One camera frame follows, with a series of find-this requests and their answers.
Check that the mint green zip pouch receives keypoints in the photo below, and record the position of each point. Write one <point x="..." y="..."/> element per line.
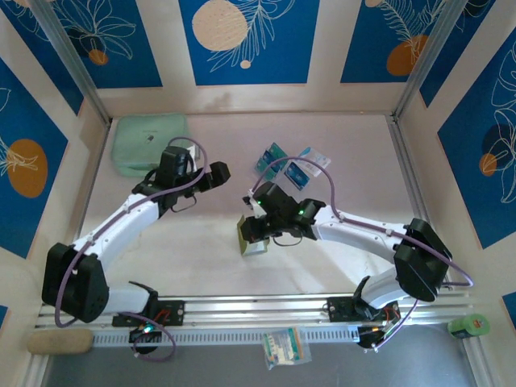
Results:
<point x="137" y="141"/>

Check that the green tape roll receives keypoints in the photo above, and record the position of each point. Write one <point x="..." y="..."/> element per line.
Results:
<point x="469" y="325"/>

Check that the aluminium frame post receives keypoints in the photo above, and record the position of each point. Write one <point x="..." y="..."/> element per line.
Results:
<point x="479" y="363"/>
<point x="73" y="60"/>
<point x="427" y="60"/>
<point x="36" y="373"/>

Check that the long aluminium base rail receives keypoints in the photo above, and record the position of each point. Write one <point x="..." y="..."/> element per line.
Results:
<point x="258" y="306"/>

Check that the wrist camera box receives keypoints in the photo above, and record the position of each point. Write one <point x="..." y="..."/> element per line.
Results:
<point x="252" y="204"/>
<point x="195" y="154"/>

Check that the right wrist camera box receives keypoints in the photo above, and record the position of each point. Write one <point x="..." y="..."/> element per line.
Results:
<point x="252" y="204"/>

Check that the dark blue credit card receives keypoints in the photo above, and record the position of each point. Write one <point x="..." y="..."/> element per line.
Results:
<point x="265" y="164"/>
<point x="297" y="174"/>

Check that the teal credit card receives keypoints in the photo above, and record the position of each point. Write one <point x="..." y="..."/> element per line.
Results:
<point x="276" y="150"/>

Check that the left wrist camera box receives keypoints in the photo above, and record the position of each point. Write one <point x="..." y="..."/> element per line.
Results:
<point x="195" y="154"/>

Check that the aluminium side rail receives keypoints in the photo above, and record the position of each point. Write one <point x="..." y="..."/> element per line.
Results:
<point x="415" y="189"/>
<point x="89" y="189"/>

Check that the clear plastic bag with items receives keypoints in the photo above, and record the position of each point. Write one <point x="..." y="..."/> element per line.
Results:
<point x="286" y="346"/>

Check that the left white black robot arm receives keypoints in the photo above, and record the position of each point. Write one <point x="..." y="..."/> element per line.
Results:
<point x="117" y="221"/>

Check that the black electronics board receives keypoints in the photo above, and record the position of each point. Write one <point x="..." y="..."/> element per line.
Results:
<point x="143" y="332"/>
<point x="371" y="336"/>

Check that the green card holder clear sleeves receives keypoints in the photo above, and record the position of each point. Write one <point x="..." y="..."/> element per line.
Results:
<point x="240" y="238"/>

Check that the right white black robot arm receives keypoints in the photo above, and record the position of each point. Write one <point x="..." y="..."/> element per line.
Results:
<point x="354" y="235"/>

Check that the beige foam block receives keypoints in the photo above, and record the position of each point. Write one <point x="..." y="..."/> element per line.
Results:
<point x="60" y="342"/>

